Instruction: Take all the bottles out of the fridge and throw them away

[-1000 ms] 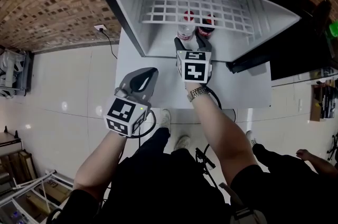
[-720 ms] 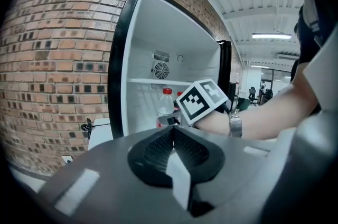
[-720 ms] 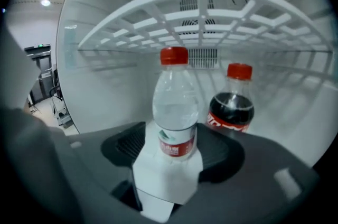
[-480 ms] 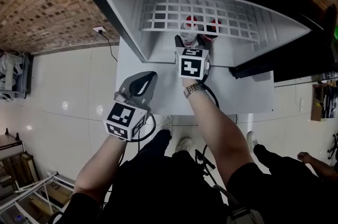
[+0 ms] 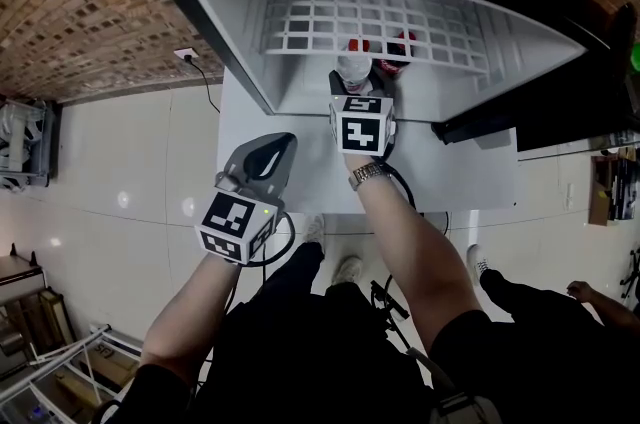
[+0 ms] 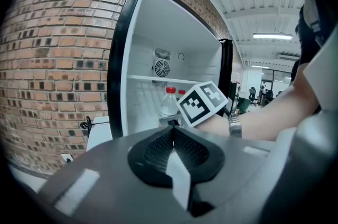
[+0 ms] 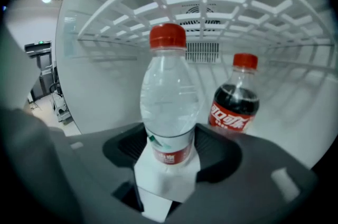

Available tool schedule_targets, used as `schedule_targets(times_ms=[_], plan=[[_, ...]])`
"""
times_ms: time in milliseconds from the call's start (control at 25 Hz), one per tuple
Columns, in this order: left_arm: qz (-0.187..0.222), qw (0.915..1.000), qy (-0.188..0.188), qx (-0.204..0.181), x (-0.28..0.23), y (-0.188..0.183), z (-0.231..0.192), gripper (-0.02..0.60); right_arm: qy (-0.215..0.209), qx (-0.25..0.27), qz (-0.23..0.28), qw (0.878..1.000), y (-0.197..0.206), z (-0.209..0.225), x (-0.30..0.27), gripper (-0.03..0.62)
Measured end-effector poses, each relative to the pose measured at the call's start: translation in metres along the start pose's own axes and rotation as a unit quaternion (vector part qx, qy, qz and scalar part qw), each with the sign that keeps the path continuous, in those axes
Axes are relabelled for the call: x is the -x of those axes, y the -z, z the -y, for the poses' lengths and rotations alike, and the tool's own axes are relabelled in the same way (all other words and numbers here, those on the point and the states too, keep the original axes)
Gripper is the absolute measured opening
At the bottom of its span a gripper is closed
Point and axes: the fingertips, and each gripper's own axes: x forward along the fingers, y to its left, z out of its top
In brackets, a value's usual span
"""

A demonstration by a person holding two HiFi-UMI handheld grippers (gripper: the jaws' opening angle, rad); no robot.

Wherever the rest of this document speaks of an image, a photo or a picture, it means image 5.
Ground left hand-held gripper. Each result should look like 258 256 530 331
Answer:
194 132 299 266

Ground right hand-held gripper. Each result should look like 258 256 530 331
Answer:
327 69 399 159

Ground clear plastic bottle red cap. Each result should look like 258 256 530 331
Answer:
333 37 374 94

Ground person's left forearm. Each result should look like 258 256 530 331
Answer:
139 253 241 386

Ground person's right forearm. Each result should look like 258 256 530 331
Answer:
343 153 485 353

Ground person's left white shoe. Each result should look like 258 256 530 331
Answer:
301 214 326 258

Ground person's white shoe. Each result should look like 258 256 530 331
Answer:
466 244 490 286
330 255 364 287
301 214 326 258

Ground metal wristwatch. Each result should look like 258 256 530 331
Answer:
347 161 394 192

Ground person's black trousers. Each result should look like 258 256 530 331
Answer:
259 241 381 313

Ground black fridge door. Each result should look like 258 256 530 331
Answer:
432 1 639 146

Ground person's right white shoe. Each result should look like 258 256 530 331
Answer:
330 255 364 287

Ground person's black shirt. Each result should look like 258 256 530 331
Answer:
119 281 501 424

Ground metal storage rack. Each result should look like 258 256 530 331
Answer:
0 99 57 192

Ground grey metal case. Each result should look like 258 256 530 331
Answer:
0 254 49 308

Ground brown cardboard box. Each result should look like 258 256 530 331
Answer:
588 146 640 227

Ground white wire fridge shelf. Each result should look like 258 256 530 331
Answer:
262 0 496 74

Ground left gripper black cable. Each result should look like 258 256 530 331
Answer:
230 210 297 313

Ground black fridge power cable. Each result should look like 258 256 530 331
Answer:
183 54 222 114

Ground black chest mount bracket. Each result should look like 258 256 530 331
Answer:
369 279 412 353

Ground wooden box with frame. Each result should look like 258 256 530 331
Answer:
7 286 76 356

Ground white metal shelf frame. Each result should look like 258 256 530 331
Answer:
0 324 146 424

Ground grey chest strap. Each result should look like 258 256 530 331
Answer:
409 346 501 424

